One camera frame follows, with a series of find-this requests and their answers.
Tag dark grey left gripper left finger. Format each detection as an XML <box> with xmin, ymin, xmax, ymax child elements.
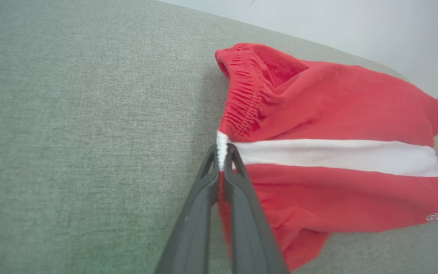
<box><xmin>154</xmin><ymin>144</ymin><xmax>220</xmax><ymax>274</ymax></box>

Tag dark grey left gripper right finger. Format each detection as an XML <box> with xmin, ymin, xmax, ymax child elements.
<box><xmin>223</xmin><ymin>143</ymin><xmax>290</xmax><ymax>274</ymax></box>

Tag red white jersey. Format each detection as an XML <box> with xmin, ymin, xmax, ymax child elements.
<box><xmin>214</xmin><ymin>43</ymin><xmax>438</xmax><ymax>271</ymax></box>

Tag grey fabric sofa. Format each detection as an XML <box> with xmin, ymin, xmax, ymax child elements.
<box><xmin>0</xmin><ymin>0</ymin><xmax>438</xmax><ymax>274</ymax></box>

